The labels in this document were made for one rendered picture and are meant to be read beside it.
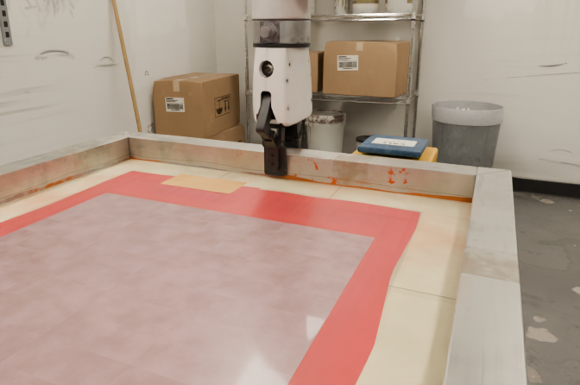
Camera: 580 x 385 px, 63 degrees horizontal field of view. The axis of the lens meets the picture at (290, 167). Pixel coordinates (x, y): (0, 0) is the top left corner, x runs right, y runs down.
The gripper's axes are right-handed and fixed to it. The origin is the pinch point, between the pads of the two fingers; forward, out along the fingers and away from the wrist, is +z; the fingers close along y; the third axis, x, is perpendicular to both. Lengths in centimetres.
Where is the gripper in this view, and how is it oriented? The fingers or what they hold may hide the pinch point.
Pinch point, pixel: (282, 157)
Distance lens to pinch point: 66.4
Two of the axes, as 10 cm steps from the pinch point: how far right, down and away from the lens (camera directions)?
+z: 0.0, 9.6, 2.8
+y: 3.9, -2.6, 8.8
